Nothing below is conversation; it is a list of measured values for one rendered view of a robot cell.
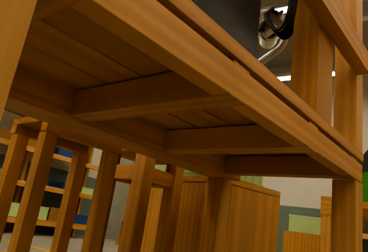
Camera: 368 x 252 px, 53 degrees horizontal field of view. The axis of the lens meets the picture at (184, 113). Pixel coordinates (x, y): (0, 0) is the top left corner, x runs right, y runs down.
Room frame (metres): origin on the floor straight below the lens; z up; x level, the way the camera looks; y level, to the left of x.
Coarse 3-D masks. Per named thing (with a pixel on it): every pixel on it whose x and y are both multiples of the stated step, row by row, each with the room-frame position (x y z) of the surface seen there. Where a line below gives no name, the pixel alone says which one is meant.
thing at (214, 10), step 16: (192, 0) 0.75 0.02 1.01; (208, 0) 0.78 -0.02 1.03; (224, 0) 0.83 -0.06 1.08; (240, 0) 0.88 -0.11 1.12; (256, 0) 0.95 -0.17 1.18; (224, 16) 0.83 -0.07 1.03; (240, 16) 0.89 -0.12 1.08; (256, 16) 0.95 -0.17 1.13; (240, 32) 0.90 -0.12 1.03; (256, 32) 0.96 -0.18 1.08; (256, 48) 0.97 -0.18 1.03
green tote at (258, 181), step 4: (156, 164) 2.39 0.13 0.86; (156, 168) 2.38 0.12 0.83; (160, 168) 2.35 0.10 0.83; (164, 168) 2.32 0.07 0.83; (184, 172) 2.21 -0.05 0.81; (188, 172) 2.18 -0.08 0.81; (192, 172) 2.16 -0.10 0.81; (240, 176) 2.11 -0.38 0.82; (244, 176) 2.14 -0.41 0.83; (248, 176) 2.17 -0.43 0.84; (252, 176) 2.21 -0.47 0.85; (256, 176) 2.24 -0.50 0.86; (260, 176) 2.27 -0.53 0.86; (244, 180) 2.14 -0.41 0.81; (248, 180) 2.17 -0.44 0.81; (252, 180) 2.21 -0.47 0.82; (256, 180) 2.24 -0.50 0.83; (260, 180) 2.27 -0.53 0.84; (256, 184) 2.24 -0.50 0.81; (260, 184) 2.28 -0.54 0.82
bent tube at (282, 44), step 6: (270, 12) 1.25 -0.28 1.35; (276, 18) 1.25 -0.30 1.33; (276, 24) 1.26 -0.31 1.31; (282, 42) 1.27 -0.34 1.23; (276, 48) 1.28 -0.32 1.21; (282, 48) 1.27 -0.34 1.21; (270, 54) 1.28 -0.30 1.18; (276, 54) 1.29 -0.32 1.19; (258, 60) 1.30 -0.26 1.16; (264, 60) 1.29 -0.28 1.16
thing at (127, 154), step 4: (124, 152) 1.83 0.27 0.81; (128, 152) 1.81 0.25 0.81; (132, 152) 1.79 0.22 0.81; (124, 156) 1.95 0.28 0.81; (128, 156) 1.93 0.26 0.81; (132, 156) 1.91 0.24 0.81; (132, 160) 2.04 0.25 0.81; (156, 160) 1.91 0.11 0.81; (160, 164) 2.04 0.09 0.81; (164, 164) 2.02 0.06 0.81
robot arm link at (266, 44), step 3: (261, 39) 1.49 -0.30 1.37; (276, 39) 1.48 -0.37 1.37; (261, 42) 1.53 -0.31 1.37; (264, 42) 1.50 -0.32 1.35; (267, 42) 1.48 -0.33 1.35; (270, 42) 1.48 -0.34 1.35; (273, 42) 1.50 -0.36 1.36; (276, 42) 1.54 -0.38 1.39; (261, 45) 1.58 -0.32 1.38; (264, 45) 1.54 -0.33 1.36; (267, 45) 1.53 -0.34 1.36; (270, 45) 1.53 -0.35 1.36; (273, 45) 1.55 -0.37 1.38; (267, 48) 1.57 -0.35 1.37
